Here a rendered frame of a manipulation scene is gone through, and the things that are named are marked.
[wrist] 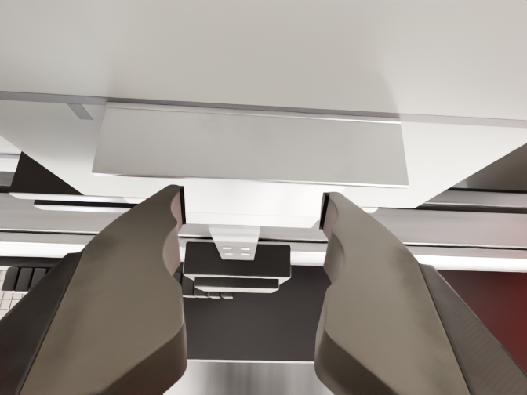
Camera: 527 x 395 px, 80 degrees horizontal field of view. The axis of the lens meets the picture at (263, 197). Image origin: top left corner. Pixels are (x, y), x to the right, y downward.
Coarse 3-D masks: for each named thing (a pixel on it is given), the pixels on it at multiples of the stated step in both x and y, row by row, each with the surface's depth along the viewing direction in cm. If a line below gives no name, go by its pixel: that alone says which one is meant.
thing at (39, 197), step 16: (32, 160) 18; (16, 176) 17; (32, 176) 17; (48, 176) 17; (16, 192) 17; (32, 192) 17; (48, 192) 17; (64, 192) 17; (80, 192) 17; (48, 208) 19; (64, 208) 19; (80, 208) 19; (96, 208) 19; (112, 208) 19; (128, 208) 19
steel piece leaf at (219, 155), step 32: (128, 128) 9; (160, 128) 9; (192, 128) 9; (224, 128) 9; (256, 128) 9; (288, 128) 9; (320, 128) 9; (352, 128) 9; (384, 128) 9; (96, 160) 8; (128, 160) 8; (160, 160) 8; (192, 160) 8; (224, 160) 9; (256, 160) 9; (288, 160) 9; (320, 160) 9; (352, 160) 9; (384, 160) 9; (192, 192) 15; (224, 192) 15; (256, 192) 15; (288, 192) 15; (320, 192) 15
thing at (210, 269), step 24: (216, 240) 25; (240, 240) 25; (192, 264) 35; (216, 264) 35; (240, 264) 35; (264, 264) 35; (288, 264) 36; (216, 288) 36; (240, 288) 36; (264, 288) 36
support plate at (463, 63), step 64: (0, 0) 6; (64, 0) 6; (128, 0) 6; (192, 0) 6; (256, 0) 6; (320, 0) 6; (384, 0) 6; (448, 0) 6; (512, 0) 6; (0, 64) 8; (64, 64) 8; (128, 64) 8; (192, 64) 8; (256, 64) 7; (320, 64) 7; (384, 64) 7; (448, 64) 7; (512, 64) 7; (0, 128) 10; (64, 128) 10; (448, 128) 10; (512, 128) 10; (128, 192) 16; (384, 192) 15
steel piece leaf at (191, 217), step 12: (192, 216) 20; (204, 216) 19; (216, 216) 19; (228, 216) 19; (240, 216) 19; (252, 216) 19; (264, 216) 19; (276, 216) 19; (288, 216) 19; (300, 216) 19
